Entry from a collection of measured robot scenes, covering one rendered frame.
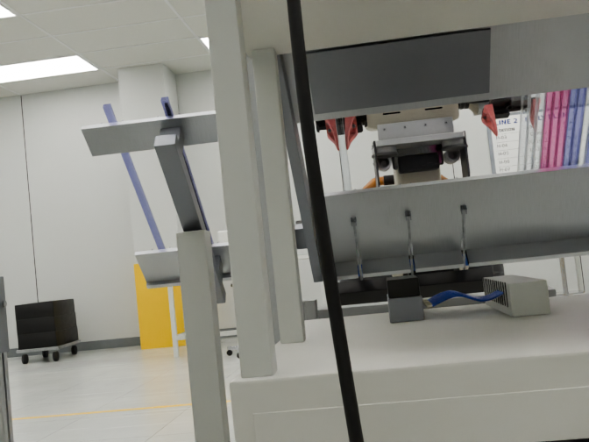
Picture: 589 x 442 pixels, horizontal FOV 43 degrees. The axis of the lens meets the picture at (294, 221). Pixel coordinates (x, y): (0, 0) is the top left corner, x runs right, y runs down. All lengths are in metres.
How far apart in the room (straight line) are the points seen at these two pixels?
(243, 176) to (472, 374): 0.27
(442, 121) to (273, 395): 1.65
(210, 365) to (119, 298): 7.24
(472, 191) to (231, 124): 0.88
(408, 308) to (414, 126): 1.20
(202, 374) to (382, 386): 0.89
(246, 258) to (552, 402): 0.29
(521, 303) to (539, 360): 0.35
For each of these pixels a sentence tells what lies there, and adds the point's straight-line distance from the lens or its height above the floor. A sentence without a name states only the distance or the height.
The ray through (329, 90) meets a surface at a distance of 1.30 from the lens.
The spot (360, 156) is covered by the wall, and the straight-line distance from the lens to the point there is 8.30.
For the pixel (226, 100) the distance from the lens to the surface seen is 0.71.
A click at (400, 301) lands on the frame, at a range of 1.10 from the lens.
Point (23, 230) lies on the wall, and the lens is 9.19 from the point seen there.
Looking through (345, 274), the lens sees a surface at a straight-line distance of 1.59.
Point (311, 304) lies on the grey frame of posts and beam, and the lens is 1.59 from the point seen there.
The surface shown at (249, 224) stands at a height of 0.76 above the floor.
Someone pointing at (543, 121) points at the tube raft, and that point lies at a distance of 1.46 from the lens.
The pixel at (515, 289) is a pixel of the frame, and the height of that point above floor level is 0.66.
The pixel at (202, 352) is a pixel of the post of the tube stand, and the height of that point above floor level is 0.56.
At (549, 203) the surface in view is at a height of 0.79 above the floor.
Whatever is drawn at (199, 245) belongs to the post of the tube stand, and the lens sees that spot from 1.52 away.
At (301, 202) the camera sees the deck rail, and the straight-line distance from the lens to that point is 1.44.
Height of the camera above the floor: 0.72
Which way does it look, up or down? 3 degrees up
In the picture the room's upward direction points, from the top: 6 degrees counter-clockwise
